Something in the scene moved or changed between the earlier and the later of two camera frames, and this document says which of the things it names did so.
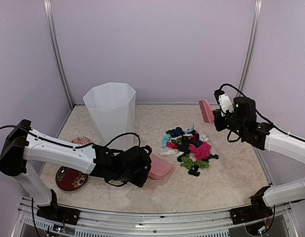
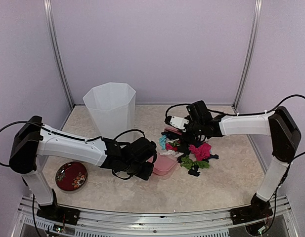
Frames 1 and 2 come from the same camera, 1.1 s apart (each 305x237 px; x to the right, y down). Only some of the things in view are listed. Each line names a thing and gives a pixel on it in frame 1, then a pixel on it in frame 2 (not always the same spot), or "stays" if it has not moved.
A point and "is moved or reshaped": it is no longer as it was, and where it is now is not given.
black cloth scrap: (194, 172) stays
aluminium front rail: (216, 223) stays
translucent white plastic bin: (112, 105) stays
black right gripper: (219, 125) to (192, 137)
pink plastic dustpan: (159, 168) is moved or reshaped
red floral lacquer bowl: (70, 179) stays
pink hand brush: (207, 111) is moved or reshaped
